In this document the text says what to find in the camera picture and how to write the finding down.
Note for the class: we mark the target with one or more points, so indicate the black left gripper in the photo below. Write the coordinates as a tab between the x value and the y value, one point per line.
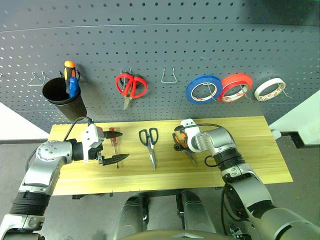
100	136

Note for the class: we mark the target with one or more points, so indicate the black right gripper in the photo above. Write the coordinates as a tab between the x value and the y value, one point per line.
186	142

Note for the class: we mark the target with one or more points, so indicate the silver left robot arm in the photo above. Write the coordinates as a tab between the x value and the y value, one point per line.
47	160

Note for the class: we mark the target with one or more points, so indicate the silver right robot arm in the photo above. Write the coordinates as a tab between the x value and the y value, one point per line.
222	140

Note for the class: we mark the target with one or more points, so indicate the blue tape roll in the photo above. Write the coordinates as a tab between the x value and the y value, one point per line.
191	93

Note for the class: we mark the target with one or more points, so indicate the red tape roll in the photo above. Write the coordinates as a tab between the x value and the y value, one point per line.
235	78

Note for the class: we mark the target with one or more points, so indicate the white tape roll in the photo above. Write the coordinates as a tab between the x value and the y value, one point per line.
265	86

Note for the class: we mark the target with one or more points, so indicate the dark grey pegboard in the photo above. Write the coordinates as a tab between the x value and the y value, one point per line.
150	37

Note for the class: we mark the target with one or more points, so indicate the thin metal peg hook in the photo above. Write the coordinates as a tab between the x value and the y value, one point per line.
245	93
285	93
212	93

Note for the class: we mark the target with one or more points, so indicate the black cup holder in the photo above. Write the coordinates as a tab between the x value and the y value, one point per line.
68	106

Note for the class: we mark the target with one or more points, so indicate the dark rounded robot leg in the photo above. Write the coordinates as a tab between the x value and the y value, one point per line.
197	212
132	215

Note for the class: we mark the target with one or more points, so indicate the metal scissors peg hook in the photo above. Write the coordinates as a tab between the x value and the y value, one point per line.
123	75

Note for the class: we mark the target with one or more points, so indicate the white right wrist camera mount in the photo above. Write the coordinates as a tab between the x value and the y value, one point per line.
193	136

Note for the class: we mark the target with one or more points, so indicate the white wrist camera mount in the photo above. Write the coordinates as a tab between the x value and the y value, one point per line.
91	136
193	136

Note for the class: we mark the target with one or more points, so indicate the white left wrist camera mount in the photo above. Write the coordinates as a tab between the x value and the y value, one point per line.
91	136

